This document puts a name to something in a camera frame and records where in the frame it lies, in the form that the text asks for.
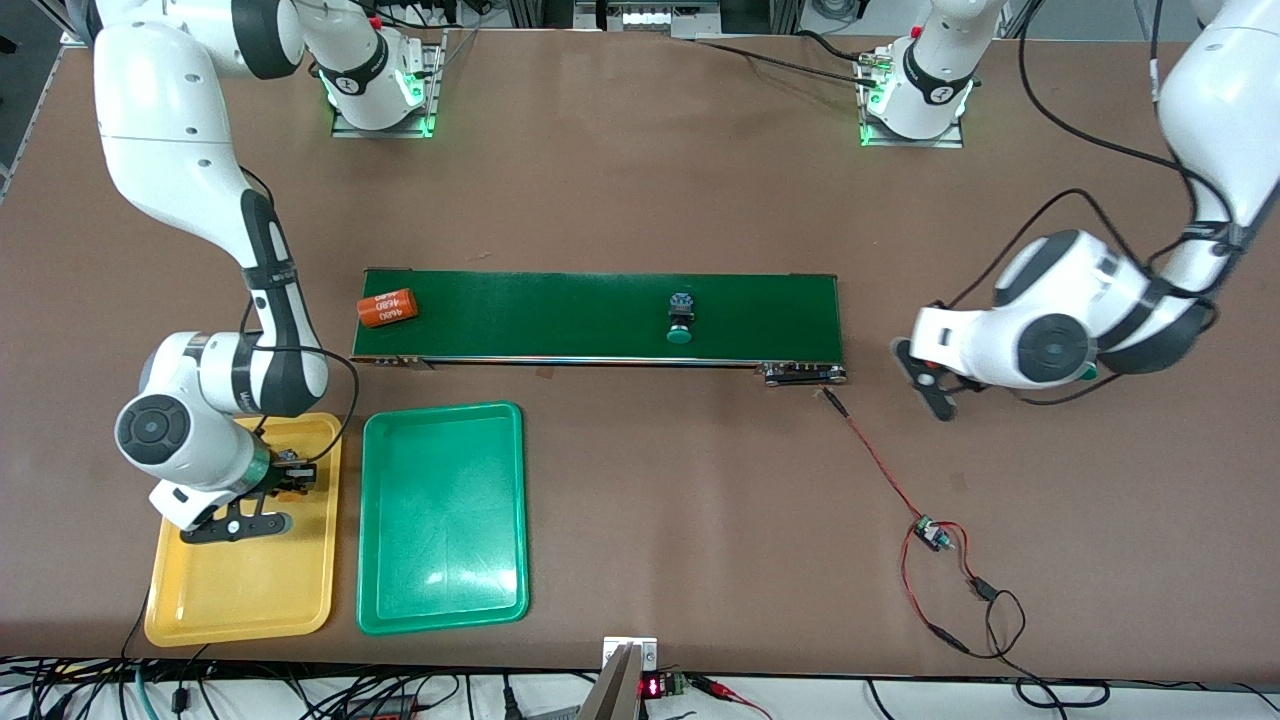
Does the orange cylinder white print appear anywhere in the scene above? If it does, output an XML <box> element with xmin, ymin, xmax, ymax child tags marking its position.
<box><xmin>357</xmin><ymin>287</ymin><xmax>420</xmax><ymax>330</ymax></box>

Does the yellow plastic tray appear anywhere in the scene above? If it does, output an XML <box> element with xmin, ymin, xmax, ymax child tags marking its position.
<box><xmin>143</xmin><ymin>412</ymin><xmax>344</xmax><ymax>649</ymax></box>

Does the green plastic tray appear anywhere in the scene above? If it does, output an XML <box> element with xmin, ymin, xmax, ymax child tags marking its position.
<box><xmin>356</xmin><ymin>401</ymin><xmax>531</xmax><ymax>637</ymax></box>

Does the green conveyor belt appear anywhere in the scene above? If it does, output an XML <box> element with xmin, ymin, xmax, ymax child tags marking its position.
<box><xmin>349</xmin><ymin>267</ymin><xmax>849</xmax><ymax>388</ymax></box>

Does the red clip lead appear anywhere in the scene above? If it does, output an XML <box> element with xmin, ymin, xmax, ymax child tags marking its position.
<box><xmin>688</xmin><ymin>674</ymin><xmax>773</xmax><ymax>720</ymax></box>

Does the black equipment rack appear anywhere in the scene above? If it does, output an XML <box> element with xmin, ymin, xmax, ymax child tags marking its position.
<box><xmin>505</xmin><ymin>0</ymin><xmax>801</xmax><ymax>41</ymax></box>

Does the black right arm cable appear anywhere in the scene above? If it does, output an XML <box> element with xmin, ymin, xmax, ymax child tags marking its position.
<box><xmin>240</xmin><ymin>165</ymin><xmax>361</xmax><ymax>466</ymax></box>

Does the black cable bundle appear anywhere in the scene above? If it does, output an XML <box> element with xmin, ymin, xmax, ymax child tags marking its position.
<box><xmin>0</xmin><ymin>655</ymin><xmax>601</xmax><ymax>720</ymax></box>

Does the thin black cable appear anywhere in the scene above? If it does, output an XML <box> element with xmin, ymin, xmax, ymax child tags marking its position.
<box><xmin>120</xmin><ymin>588</ymin><xmax>153</xmax><ymax>666</ymax></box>

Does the metal camera mount pole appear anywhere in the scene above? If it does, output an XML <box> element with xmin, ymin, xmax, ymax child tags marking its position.
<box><xmin>578</xmin><ymin>634</ymin><xmax>659</xmax><ymax>720</ymax></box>

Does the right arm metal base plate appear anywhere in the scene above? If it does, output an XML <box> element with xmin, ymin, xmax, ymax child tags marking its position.
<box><xmin>330</xmin><ymin>28</ymin><xmax>448</xmax><ymax>139</ymax></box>

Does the red and black wire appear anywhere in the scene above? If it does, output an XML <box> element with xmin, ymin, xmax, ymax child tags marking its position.
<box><xmin>822</xmin><ymin>387</ymin><xmax>991</xmax><ymax>656</ymax></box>

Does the black cable to arm base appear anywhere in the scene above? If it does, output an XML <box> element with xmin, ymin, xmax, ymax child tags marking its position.
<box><xmin>690</xmin><ymin>38</ymin><xmax>886</xmax><ymax>91</ymax></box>

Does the black looped cable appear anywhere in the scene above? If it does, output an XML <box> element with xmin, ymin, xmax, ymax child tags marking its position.
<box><xmin>968</xmin><ymin>575</ymin><xmax>1113</xmax><ymax>709</ymax></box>

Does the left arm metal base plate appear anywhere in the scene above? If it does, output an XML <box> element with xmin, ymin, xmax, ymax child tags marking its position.
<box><xmin>858</xmin><ymin>45</ymin><xmax>966</xmax><ymax>149</ymax></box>

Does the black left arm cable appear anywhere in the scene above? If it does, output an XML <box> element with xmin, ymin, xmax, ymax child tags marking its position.
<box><xmin>935</xmin><ymin>0</ymin><xmax>1241</xmax><ymax>406</ymax></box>

